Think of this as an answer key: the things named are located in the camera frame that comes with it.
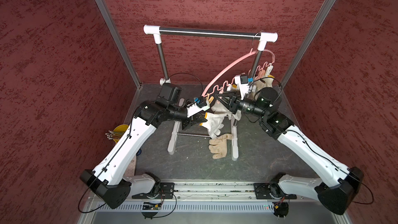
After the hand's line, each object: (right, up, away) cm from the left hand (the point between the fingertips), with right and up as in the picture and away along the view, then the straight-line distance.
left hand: (202, 121), depth 64 cm
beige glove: (+9, -18, +22) cm, 29 cm away
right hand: (+6, +10, -2) cm, 11 cm away
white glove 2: (+8, +5, +12) cm, 15 cm away
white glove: (+5, -1, +2) cm, 5 cm away
